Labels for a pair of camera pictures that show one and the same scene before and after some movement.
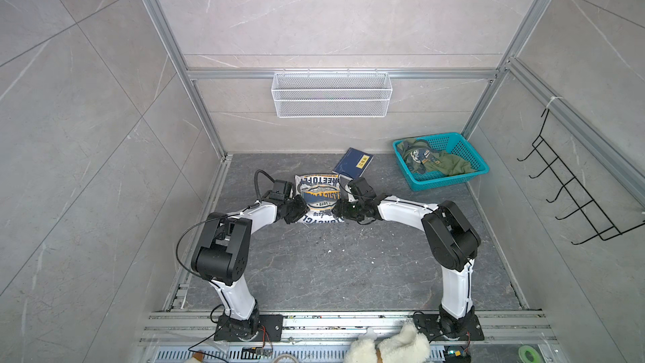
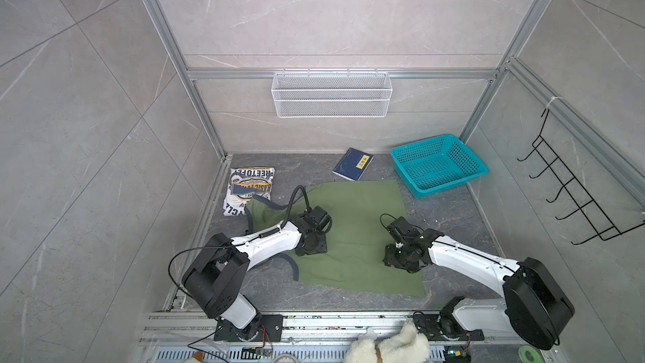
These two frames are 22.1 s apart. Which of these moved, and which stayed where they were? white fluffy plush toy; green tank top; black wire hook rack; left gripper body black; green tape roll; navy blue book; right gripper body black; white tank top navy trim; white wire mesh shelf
Moved: white tank top navy trim; left gripper body black; right gripper body black; green tank top
Stayed: white wire mesh shelf; black wire hook rack; green tape roll; navy blue book; white fluffy plush toy
